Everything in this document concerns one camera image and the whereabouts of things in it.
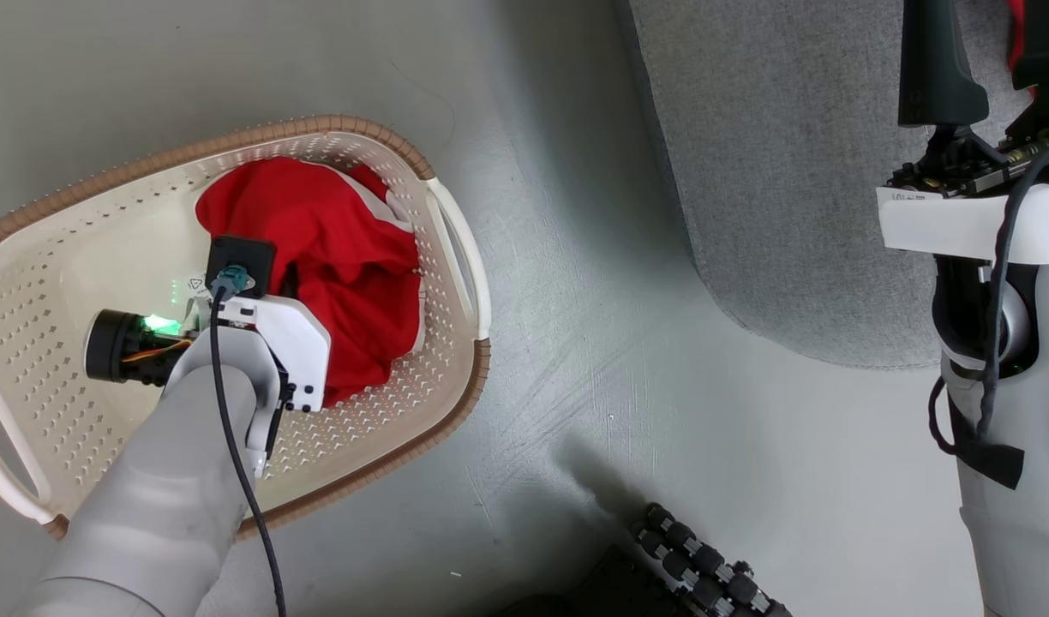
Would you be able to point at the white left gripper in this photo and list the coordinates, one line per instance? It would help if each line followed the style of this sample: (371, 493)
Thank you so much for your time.
(297, 343)

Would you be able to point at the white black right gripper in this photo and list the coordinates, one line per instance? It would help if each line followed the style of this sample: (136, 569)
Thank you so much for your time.
(962, 223)

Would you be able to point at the red garment with white trim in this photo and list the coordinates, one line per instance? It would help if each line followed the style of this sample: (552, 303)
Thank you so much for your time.
(344, 257)

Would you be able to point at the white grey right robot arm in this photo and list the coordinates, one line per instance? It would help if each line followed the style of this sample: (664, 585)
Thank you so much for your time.
(1030, 531)

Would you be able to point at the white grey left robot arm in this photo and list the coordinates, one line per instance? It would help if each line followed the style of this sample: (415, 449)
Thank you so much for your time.
(156, 497)

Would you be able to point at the cream laundry basket brown rim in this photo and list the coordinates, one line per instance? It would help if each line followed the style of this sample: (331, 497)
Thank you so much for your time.
(87, 240)

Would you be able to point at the grey fabric sofa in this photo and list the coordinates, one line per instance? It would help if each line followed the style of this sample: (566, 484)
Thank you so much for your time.
(790, 188)

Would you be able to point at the black roller wheel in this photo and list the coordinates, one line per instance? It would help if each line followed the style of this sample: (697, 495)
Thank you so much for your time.
(704, 561)

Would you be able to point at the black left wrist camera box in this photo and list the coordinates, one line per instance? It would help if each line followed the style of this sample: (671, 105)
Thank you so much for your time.
(252, 253)

